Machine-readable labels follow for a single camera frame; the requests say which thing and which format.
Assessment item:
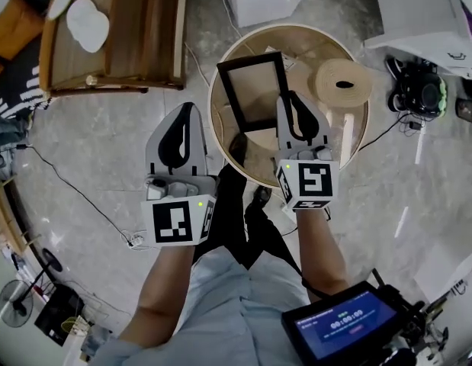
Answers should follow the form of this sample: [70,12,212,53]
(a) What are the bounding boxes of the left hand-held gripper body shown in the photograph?
[140,161,218,249]

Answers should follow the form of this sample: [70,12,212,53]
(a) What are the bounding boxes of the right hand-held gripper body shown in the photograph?
[275,147,341,212]

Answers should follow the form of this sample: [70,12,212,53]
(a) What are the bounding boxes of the black picture frame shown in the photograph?
[216,51,293,134]

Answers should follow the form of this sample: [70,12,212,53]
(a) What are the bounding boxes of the person's right forearm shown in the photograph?
[294,206,352,297]

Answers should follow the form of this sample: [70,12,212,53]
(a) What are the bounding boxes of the person's left forearm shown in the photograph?
[116,243,197,349]

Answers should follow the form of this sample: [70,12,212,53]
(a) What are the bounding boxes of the person's right hand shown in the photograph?
[294,144,334,163]

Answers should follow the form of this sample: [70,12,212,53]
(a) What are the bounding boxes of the person's left hand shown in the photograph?
[145,178,201,201]

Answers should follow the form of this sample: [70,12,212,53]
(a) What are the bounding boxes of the round wooden side table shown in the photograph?
[207,23,371,189]

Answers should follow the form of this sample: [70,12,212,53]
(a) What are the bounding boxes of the beige rolled tape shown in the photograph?
[313,59,374,109]

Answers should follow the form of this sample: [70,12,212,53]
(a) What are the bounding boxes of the person's black shoe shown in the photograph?
[252,185,274,210]

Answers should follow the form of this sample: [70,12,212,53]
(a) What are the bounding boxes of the person's black trousers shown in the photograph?
[192,163,302,278]

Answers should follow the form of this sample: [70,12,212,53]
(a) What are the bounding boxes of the white paper sheet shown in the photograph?
[263,44,298,72]

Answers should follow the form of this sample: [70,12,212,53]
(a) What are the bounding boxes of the person's light blue shirt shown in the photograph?
[93,249,313,366]

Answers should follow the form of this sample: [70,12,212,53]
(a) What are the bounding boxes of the wooden bench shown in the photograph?
[38,0,189,98]

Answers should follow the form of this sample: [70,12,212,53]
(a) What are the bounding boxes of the white cap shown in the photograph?
[65,0,111,54]

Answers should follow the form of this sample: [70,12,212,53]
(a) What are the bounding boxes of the black monitor screen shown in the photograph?
[281,280,409,362]

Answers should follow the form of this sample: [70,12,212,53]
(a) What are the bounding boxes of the black box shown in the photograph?
[34,283,86,347]

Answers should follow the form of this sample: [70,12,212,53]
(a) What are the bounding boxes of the white desk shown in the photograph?
[353,0,472,71]

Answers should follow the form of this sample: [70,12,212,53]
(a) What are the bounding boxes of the black white striped rug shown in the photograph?
[0,36,50,120]

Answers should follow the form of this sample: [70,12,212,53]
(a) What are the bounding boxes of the white board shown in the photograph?
[412,237,472,305]

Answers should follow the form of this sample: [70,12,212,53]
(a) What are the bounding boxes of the black standing fan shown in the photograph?
[0,247,64,328]

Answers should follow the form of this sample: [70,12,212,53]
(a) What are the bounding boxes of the orange cushion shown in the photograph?
[0,0,45,61]

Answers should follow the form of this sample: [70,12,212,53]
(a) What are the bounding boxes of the black charger cable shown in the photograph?
[357,111,425,153]

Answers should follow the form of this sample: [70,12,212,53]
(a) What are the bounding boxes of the long black floor cable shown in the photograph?
[14,142,134,248]

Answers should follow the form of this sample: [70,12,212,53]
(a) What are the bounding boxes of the white cable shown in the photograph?
[215,0,245,38]

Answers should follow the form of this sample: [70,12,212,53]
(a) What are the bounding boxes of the black camera rig mount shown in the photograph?
[371,268,451,366]

